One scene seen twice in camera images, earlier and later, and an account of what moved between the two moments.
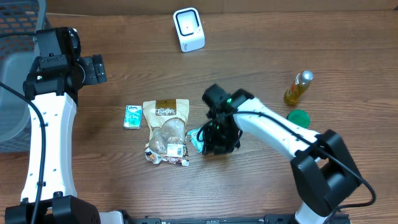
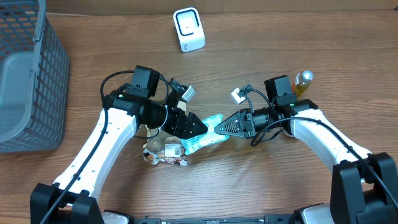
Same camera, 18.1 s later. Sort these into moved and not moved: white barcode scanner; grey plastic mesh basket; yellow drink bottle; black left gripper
Moved: black left gripper
Not moved: yellow drink bottle; white barcode scanner; grey plastic mesh basket
